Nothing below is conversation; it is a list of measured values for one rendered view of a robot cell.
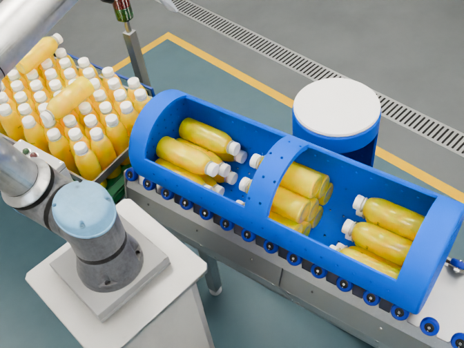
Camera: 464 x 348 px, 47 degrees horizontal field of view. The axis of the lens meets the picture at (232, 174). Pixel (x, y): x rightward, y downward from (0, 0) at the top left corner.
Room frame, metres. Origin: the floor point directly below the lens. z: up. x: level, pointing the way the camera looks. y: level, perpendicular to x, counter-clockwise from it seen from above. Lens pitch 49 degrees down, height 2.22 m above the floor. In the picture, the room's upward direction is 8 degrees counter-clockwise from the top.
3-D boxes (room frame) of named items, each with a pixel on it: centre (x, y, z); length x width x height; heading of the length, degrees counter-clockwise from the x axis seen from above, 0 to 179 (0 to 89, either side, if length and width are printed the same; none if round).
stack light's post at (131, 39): (1.76, 0.30, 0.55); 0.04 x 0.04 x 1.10; 49
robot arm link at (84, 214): (0.70, 0.31, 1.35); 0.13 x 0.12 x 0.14; 50
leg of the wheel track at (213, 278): (1.24, 0.15, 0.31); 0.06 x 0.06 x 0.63; 49
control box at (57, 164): (1.15, 0.59, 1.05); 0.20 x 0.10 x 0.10; 49
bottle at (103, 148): (1.24, 0.40, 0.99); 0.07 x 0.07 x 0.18
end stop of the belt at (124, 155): (1.29, 0.31, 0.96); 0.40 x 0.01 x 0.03; 139
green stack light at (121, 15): (1.76, 0.30, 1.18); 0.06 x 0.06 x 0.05
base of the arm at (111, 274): (0.69, 0.31, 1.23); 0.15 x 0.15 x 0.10
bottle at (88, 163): (1.19, 0.45, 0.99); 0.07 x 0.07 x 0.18
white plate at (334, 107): (1.26, -0.37, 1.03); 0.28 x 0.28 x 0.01
